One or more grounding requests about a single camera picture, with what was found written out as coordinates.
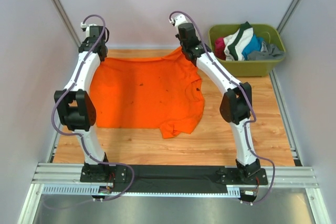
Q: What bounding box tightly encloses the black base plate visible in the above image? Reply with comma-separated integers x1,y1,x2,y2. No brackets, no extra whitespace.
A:
80,164,268,194

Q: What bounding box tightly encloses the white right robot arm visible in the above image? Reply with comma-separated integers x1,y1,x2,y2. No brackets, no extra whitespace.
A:
174,21,260,184

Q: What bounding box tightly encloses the blue shirt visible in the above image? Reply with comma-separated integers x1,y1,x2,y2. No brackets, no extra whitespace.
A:
242,34,264,60

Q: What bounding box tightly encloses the left aluminium corner post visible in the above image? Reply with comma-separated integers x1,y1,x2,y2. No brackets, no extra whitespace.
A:
51,0,81,47

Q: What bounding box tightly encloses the orange t shirt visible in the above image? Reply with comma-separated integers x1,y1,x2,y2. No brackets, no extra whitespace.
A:
90,48,205,138

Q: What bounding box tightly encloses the grey shirt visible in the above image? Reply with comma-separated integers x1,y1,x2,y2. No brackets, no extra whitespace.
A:
247,43,286,61

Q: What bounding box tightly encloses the olive green plastic bin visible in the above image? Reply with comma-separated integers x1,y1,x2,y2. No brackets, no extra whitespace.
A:
208,24,286,77

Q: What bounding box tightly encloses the magenta shirt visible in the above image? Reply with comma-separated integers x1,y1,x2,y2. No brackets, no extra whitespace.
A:
214,37,226,60

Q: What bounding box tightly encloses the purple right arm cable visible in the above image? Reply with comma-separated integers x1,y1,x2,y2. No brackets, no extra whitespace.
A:
169,11,276,205

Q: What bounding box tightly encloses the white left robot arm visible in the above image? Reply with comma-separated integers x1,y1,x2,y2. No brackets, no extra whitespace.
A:
52,23,111,183

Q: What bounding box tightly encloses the white and green shirt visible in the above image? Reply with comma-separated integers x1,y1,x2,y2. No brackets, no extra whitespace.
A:
223,22,254,61

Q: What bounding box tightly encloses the aluminium front rail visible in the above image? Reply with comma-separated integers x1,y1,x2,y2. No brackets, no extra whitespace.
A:
32,163,319,188

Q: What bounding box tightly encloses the slotted cable duct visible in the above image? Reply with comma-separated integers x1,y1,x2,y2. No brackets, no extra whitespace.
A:
43,184,240,198

